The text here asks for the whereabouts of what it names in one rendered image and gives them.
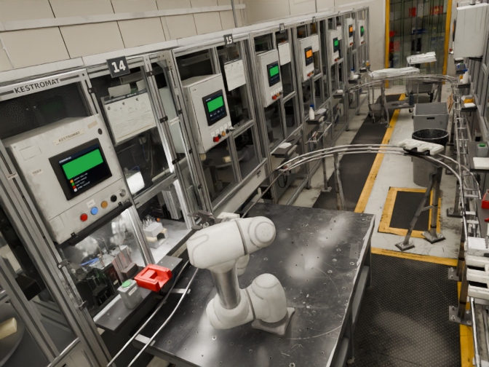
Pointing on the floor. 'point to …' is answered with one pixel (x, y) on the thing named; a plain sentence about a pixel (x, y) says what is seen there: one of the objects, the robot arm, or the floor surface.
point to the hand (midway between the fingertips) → (193, 221)
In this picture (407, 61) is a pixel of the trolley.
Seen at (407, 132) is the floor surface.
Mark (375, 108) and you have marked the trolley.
